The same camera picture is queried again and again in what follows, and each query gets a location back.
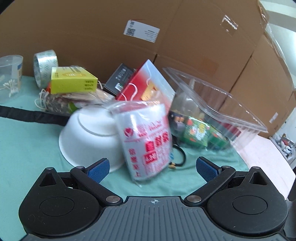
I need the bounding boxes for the white shipping label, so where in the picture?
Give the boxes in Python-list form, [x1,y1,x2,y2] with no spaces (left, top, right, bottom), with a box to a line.
[124,20,160,43]

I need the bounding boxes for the teal table cloth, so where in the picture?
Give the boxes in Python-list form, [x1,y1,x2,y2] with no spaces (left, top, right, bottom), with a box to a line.
[0,75,255,241]

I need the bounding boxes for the stacked brown cardboard boxes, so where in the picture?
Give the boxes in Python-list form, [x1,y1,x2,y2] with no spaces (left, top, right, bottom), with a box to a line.
[217,35,296,139]

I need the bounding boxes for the clear plastic tray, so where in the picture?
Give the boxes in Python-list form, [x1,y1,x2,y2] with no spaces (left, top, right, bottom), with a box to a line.
[162,67,269,152]

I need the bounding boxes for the pink cloth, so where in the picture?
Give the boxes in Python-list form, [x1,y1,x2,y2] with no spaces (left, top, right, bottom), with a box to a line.
[238,134,296,194]

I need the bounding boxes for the clear plastic cup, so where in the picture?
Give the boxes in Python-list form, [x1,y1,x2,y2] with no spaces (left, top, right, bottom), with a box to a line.
[0,55,24,104]

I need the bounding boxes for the clear plastic funnel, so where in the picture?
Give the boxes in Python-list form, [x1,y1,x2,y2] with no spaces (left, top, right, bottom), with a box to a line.
[174,79,205,117]

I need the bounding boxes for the green snack packet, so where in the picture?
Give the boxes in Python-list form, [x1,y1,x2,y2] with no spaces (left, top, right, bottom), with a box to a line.
[183,116,230,149]

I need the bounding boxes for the black hair tie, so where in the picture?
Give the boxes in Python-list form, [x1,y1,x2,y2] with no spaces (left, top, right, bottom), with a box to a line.
[170,144,187,169]

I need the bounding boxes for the bag of dried herbs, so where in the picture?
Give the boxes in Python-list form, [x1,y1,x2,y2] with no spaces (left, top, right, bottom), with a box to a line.
[35,89,116,116]

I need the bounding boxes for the large brown cardboard box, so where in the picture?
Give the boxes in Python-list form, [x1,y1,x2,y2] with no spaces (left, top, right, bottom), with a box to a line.
[0,0,270,98]

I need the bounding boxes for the bunch of cotton swabs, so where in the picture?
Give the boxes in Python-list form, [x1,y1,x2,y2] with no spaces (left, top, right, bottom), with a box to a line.
[0,80,19,98]

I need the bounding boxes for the white disposable bowl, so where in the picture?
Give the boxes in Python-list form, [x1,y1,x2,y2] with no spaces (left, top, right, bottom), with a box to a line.
[58,105,126,173]

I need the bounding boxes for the clear packing tape roll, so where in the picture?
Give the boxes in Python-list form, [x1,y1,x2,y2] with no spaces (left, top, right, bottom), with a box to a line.
[33,49,58,89]

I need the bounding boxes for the packet of clear zip bags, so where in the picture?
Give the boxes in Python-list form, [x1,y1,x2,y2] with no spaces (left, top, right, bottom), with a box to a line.
[108,101,173,181]

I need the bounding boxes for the yellow small box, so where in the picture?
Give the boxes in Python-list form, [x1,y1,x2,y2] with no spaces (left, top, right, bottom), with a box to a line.
[51,66,99,94]

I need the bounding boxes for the red paper gift bag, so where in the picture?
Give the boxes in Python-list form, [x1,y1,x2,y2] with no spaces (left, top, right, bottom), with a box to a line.
[116,60,176,112]

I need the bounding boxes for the black fabric strap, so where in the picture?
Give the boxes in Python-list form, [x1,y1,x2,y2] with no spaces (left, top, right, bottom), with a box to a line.
[0,105,71,127]

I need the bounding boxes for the black small box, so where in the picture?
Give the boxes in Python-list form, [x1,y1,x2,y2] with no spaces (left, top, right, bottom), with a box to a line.
[103,63,137,96]

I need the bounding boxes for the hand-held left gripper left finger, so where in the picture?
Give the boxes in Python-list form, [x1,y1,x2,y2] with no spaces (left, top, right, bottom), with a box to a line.
[35,158,123,207]

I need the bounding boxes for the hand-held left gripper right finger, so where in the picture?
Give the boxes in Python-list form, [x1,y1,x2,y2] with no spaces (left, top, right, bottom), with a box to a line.
[184,157,276,207]

